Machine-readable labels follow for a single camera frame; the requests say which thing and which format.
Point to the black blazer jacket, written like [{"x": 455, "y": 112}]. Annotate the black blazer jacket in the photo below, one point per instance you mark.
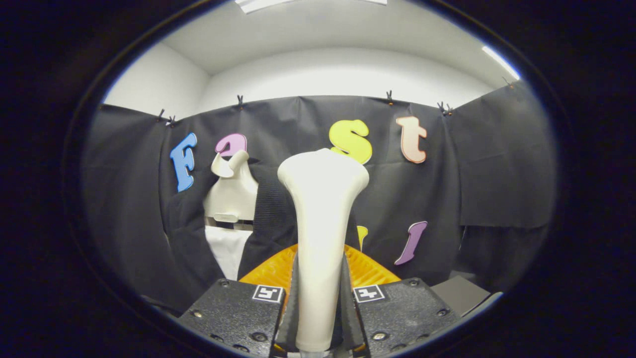
[{"x": 271, "y": 214}]

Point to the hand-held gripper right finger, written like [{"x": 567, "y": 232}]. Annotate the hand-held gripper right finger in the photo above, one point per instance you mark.
[{"x": 402, "y": 313}]

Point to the grey cabinet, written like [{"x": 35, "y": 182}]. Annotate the grey cabinet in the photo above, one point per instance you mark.
[{"x": 459, "y": 294}]

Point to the white garment steamer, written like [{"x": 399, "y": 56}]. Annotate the white garment steamer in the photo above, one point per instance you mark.
[{"x": 323, "y": 223}]

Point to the black backdrop cloth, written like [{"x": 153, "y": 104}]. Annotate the black backdrop cloth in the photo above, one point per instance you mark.
[{"x": 497, "y": 164}]

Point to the large ceiling light panel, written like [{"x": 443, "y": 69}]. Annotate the large ceiling light panel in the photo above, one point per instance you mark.
[{"x": 258, "y": 4}]

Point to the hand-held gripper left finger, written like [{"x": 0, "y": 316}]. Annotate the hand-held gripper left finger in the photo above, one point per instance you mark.
[{"x": 233, "y": 313}]

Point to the row of black clips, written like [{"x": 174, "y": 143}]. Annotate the row of black clips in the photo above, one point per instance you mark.
[{"x": 240, "y": 101}]

